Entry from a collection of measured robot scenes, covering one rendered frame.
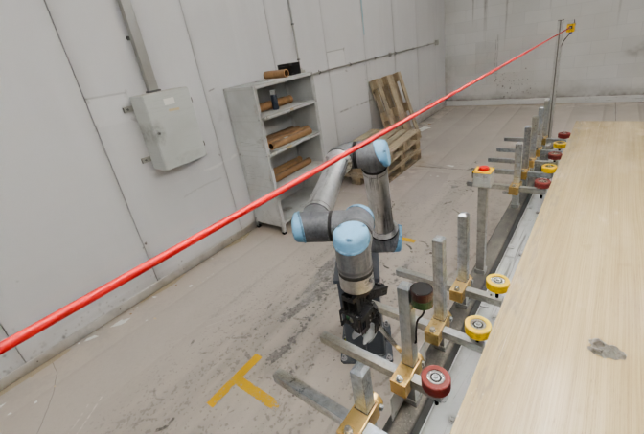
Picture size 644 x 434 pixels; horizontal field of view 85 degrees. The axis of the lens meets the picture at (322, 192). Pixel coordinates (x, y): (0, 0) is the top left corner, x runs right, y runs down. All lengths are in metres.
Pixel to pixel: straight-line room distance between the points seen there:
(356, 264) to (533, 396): 0.57
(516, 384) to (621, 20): 7.86
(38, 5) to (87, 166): 1.07
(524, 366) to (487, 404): 0.17
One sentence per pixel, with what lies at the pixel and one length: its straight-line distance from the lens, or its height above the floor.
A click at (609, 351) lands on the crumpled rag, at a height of 0.92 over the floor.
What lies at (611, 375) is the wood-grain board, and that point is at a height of 0.90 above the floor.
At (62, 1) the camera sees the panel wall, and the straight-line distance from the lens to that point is 3.20.
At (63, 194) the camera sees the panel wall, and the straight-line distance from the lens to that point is 3.10.
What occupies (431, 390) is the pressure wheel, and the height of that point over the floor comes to 0.90.
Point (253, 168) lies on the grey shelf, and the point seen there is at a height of 0.74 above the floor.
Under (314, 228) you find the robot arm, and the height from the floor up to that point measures 1.34.
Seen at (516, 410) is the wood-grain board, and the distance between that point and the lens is 1.13.
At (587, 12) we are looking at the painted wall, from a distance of 8.61.
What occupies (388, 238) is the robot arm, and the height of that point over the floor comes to 0.85.
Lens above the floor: 1.80
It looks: 23 degrees down
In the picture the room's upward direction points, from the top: 9 degrees counter-clockwise
